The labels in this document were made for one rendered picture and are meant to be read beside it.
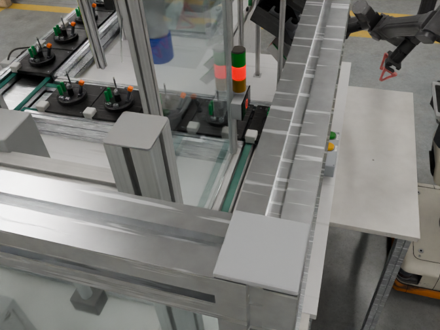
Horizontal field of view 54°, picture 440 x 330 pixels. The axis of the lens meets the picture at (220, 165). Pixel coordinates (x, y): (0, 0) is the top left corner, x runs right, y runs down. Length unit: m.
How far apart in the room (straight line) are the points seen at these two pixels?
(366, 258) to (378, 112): 0.89
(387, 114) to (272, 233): 2.01
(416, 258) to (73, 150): 1.70
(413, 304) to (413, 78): 2.17
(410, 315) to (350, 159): 0.97
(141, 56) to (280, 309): 0.71
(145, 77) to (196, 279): 0.72
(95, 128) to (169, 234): 1.82
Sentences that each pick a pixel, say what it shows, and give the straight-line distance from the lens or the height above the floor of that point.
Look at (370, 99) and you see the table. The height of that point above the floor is 0.86.
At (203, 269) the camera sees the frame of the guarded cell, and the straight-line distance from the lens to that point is 0.16.
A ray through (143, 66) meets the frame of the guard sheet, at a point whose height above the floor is 1.70.
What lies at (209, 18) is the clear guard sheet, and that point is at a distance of 1.23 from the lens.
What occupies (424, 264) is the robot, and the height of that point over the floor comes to 0.28.
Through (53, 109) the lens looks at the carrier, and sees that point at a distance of 2.15.
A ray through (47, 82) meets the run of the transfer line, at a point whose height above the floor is 0.94.
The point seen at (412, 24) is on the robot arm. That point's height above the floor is 1.49.
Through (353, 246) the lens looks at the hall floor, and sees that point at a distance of 2.67.
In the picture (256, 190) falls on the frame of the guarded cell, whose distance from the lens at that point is 0.18.
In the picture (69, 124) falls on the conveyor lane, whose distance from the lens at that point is 2.06.
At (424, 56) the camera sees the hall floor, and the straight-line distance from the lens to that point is 4.47.
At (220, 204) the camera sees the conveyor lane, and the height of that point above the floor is 0.95.
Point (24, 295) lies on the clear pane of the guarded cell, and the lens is 0.29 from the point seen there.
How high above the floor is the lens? 2.12
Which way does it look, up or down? 44 degrees down
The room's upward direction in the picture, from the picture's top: 4 degrees counter-clockwise
